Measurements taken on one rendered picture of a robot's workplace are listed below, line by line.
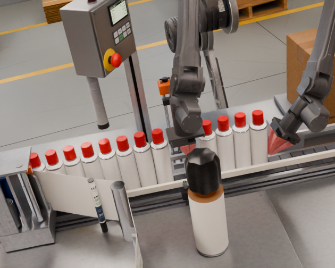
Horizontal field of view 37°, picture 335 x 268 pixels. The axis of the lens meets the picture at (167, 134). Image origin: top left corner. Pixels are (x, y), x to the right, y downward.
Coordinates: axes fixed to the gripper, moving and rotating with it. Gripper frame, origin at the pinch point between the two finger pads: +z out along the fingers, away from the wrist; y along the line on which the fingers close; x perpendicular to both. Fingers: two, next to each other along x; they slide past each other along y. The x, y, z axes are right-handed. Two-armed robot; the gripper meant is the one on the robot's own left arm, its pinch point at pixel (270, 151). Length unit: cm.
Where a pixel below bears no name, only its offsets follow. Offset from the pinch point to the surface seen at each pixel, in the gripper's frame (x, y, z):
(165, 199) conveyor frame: -24.0, 5.1, 25.9
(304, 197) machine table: 11.5, 11.9, 4.7
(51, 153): -61, 1, 26
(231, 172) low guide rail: -9.5, 3.8, 9.8
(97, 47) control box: -62, 1, -9
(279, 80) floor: 111, -208, 29
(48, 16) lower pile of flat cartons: -51, -433, 132
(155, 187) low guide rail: -28.4, 3.7, 24.0
